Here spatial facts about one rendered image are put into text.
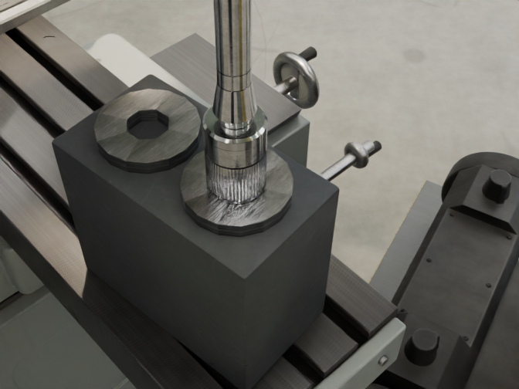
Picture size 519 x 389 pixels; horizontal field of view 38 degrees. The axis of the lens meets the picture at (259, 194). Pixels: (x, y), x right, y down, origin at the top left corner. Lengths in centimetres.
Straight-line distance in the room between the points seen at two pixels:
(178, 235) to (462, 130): 183
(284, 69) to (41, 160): 66
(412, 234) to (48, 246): 87
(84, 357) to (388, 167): 121
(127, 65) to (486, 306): 67
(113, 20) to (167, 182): 212
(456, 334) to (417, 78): 144
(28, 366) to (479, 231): 75
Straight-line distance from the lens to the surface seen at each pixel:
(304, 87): 144
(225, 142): 54
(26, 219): 87
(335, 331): 76
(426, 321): 117
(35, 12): 113
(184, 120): 65
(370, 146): 150
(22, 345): 112
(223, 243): 58
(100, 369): 132
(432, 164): 224
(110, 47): 124
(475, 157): 145
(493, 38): 273
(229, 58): 50
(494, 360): 121
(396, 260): 149
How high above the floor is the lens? 159
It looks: 49 degrees down
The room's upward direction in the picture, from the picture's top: 1 degrees clockwise
